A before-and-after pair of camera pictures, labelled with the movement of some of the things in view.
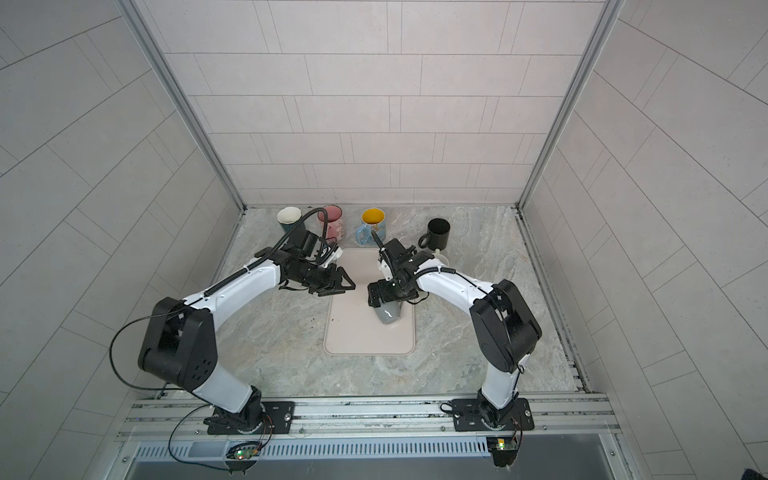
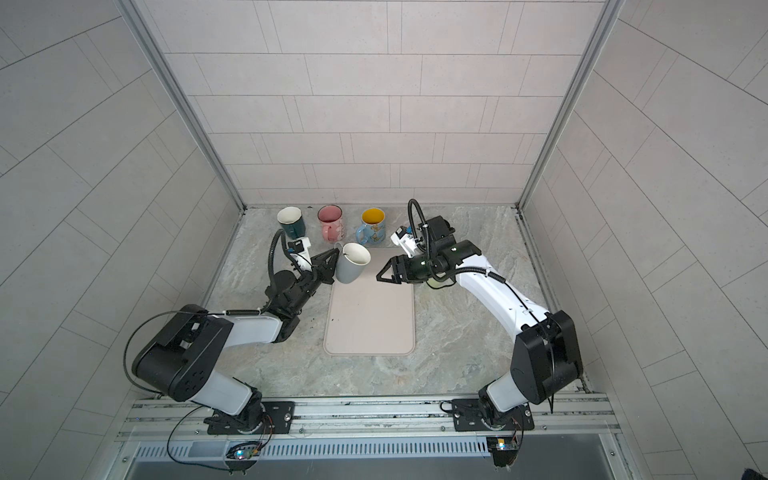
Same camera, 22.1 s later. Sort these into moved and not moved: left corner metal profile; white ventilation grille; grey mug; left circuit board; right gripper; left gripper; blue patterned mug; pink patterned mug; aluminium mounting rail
Moved: grey mug; right gripper; left gripper
Not moved: white ventilation grille; aluminium mounting rail; blue patterned mug; pink patterned mug; left corner metal profile; left circuit board
